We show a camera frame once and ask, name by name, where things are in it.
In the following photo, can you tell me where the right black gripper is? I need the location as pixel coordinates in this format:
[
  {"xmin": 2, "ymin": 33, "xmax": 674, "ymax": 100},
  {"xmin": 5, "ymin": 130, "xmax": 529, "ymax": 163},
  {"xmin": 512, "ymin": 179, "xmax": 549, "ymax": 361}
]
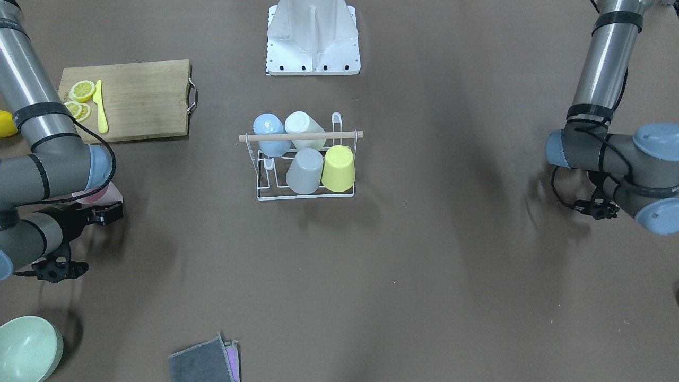
[{"xmin": 50, "ymin": 202, "xmax": 124, "ymax": 242}]

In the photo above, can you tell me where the pink plastic cup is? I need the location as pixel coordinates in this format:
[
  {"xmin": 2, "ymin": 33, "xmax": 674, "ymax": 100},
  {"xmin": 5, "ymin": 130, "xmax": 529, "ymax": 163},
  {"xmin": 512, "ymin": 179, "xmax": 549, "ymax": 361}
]
[{"xmin": 71, "ymin": 181, "xmax": 124, "ymax": 206}]

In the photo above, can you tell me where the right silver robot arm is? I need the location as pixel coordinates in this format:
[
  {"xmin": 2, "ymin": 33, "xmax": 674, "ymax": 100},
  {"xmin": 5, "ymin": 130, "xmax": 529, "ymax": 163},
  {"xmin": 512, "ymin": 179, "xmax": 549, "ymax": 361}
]
[{"xmin": 1, "ymin": 1, "xmax": 122, "ymax": 283}]

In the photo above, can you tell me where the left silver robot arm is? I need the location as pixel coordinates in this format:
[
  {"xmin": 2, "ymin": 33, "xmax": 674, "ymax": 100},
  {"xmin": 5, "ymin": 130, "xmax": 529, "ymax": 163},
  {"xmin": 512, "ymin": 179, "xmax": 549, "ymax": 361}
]
[{"xmin": 545, "ymin": 1, "xmax": 678, "ymax": 235}]

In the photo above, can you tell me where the light blue plastic cup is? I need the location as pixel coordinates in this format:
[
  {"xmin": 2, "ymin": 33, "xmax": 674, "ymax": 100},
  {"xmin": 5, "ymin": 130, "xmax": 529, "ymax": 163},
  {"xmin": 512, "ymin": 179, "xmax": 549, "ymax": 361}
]
[{"xmin": 253, "ymin": 114, "xmax": 292, "ymax": 158}]

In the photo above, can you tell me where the grey plastic cup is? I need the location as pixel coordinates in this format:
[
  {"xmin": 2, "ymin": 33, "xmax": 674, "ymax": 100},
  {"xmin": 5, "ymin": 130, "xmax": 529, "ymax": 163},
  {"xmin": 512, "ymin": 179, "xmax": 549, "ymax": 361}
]
[{"xmin": 285, "ymin": 148, "xmax": 324, "ymax": 194}]

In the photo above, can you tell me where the white plastic cup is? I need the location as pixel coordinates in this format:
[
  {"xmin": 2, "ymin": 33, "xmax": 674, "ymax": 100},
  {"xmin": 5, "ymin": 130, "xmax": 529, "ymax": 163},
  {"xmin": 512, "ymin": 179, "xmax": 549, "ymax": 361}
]
[{"xmin": 284, "ymin": 111, "xmax": 326, "ymax": 151}]

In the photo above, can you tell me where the yellow plastic cup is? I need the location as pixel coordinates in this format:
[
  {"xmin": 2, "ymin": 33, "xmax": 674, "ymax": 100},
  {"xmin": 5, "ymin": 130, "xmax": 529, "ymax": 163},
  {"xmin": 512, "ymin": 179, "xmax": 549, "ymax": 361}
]
[{"xmin": 321, "ymin": 145, "xmax": 355, "ymax": 193}]

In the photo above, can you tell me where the lemon slice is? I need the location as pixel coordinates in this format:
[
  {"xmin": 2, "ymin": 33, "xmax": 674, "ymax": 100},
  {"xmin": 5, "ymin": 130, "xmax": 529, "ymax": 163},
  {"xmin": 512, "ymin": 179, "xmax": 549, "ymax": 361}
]
[
  {"xmin": 65, "ymin": 101, "xmax": 92, "ymax": 123},
  {"xmin": 68, "ymin": 80, "xmax": 95, "ymax": 102}
]

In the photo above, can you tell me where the whole yellow lemon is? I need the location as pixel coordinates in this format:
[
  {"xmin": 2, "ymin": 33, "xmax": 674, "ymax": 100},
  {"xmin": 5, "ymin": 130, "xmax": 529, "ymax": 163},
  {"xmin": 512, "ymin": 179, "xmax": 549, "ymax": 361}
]
[{"xmin": 0, "ymin": 110, "xmax": 19, "ymax": 138}]

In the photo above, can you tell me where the yellow plastic knife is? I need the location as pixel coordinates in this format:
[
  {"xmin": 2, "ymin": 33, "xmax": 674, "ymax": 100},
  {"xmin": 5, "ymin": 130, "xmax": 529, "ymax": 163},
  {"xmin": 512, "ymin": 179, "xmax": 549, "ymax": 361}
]
[{"xmin": 92, "ymin": 79, "xmax": 109, "ymax": 134}]

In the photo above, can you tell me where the light green bowl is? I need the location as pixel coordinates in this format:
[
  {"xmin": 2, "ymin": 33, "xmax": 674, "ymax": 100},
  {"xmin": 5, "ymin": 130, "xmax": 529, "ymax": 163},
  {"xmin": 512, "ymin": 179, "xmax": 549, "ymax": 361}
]
[{"xmin": 1, "ymin": 315, "xmax": 64, "ymax": 381}]

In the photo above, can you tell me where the grey folded cloth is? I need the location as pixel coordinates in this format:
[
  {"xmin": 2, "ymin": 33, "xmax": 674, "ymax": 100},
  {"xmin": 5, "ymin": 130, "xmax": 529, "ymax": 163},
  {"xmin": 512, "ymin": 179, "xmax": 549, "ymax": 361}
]
[{"xmin": 168, "ymin": 334, "xmax": 242, "ymax": 381}]

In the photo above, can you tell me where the white wire cup rack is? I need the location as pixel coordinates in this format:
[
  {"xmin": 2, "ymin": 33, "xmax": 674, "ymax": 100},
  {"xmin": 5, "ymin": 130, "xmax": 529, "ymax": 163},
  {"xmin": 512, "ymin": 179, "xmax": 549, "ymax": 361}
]
[{"xmin": 238, "ymin": 111, "xmax": 364, "ymax": 201}]

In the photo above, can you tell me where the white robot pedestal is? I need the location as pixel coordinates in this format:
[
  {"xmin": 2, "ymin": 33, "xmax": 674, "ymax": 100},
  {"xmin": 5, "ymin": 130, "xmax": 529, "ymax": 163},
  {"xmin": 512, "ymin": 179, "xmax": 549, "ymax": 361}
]
[{"xmin": 265, "ymin": 1, "xmax": 361, "ymax": 76}]

